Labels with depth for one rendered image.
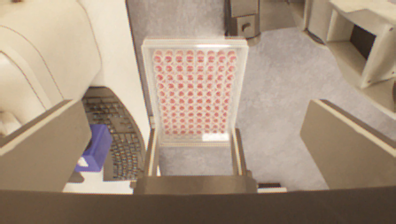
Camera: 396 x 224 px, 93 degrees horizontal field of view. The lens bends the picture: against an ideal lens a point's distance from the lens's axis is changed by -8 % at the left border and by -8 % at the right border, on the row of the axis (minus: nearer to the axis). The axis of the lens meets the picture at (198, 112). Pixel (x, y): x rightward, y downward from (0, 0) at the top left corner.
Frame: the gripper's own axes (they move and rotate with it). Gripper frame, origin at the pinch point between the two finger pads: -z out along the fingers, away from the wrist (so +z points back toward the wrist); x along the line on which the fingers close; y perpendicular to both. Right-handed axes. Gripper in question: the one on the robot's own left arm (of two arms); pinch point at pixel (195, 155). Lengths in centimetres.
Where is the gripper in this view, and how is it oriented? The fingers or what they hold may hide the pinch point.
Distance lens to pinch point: 23.1
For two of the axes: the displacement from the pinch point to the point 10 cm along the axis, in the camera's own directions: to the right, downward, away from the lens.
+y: -0.1, 5.8, 8.1
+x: -10.0, 0.0, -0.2
